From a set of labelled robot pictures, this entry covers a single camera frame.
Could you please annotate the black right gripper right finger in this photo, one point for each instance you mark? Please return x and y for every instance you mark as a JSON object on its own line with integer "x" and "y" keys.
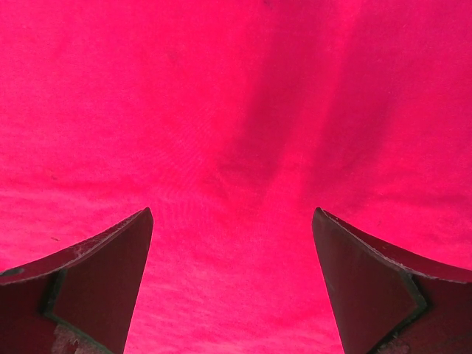
{"x": 386, "y": 299}

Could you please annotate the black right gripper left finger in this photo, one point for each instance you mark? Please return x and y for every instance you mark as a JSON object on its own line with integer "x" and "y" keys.
{"x": 79, "y": 299}

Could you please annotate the magenta t-shirt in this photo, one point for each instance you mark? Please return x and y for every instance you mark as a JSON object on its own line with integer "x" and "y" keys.
{"x": 233, "y": 121}

